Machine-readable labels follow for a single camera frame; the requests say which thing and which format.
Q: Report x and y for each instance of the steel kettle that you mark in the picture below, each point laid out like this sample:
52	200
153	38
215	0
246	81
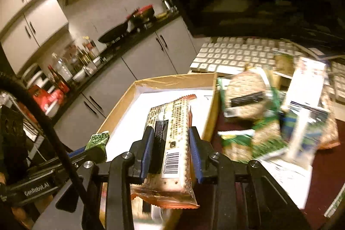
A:
167	4

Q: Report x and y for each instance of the green cracker packet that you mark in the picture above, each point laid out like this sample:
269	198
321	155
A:
250	145
244	92

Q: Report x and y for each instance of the white paper sheet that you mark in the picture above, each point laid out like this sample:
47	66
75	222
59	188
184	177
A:
285	178

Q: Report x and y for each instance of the dark sauce bottle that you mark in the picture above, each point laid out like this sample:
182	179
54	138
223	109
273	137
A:
55	79

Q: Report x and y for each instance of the orange cracker packet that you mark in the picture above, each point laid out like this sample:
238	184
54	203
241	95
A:
173	133

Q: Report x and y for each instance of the white keyboard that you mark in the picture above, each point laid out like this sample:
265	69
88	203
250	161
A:
237	53

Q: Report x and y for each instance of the yellow oil bottle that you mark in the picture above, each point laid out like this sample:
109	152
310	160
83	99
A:
85	53

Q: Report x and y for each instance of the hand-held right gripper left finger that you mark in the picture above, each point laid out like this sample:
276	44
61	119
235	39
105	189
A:
147	154

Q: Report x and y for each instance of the white bowl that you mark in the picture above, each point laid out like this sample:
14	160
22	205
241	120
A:
79	75

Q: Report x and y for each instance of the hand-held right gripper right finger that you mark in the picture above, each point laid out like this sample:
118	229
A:
195	156

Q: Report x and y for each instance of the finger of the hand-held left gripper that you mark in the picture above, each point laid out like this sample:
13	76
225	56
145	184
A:
95	156

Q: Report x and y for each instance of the red cooking pot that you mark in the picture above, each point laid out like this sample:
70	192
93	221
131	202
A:
142	14

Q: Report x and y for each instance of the grey lower kitchen cabinets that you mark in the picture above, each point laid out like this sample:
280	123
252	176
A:
129	68

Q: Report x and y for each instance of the small green snack packet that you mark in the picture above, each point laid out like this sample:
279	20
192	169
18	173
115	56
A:
98	141

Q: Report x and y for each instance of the red kitchen appliance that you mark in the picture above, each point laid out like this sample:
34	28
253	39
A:
44	96

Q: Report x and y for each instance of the orange snack packet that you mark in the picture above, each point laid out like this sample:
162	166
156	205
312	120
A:
330	130

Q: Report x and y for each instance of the clear glass bottle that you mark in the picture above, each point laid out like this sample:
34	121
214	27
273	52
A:
61	67

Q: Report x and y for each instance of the black frying pan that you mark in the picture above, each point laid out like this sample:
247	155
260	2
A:
114	32

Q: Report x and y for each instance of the cardboard box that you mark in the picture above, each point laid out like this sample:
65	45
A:
129	116

